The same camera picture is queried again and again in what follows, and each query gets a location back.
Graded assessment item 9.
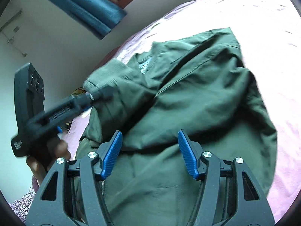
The dark green jacket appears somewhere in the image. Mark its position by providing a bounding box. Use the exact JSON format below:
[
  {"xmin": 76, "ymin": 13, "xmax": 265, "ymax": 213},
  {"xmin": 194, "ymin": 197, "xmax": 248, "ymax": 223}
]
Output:
[{"xmin": 76, "ymin": 28, "xmax": 277, "ymax": 225}]

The pink dotted bed sheet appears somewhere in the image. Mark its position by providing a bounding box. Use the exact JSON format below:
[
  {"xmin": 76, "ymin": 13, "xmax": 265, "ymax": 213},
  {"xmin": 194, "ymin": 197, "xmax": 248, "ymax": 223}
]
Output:
[{"xmin": 65, "ymin": 0, "xmax": 301, "ymax": 224}]

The person's left hand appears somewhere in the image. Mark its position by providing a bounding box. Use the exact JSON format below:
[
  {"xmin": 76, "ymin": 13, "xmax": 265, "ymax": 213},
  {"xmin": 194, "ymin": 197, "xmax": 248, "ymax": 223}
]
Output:
[{"xmin": 26, "ymin": 136, "xmax": 71, "ymax": 186}]

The wall cable with switch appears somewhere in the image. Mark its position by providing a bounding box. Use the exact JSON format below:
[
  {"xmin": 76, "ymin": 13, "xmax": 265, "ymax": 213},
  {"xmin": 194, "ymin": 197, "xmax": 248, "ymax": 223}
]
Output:
[{"xmin": 0, "ymin": 9, "xmax": 28, "ymax": 58}]

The patterned purple sleeve forearm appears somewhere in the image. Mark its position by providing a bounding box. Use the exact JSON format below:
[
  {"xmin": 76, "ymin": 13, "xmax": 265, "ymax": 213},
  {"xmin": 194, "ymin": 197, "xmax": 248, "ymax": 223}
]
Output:
[{"xmin": 9, "ymin": 176, "xmax": 39, "ymax": 223}]

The blue window curtain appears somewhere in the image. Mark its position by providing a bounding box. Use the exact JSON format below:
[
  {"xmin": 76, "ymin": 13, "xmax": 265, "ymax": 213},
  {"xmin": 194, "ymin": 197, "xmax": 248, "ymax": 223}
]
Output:
[{"xmin": 48, "ymin": 0, "xmax": 127, "ymax": 40}]

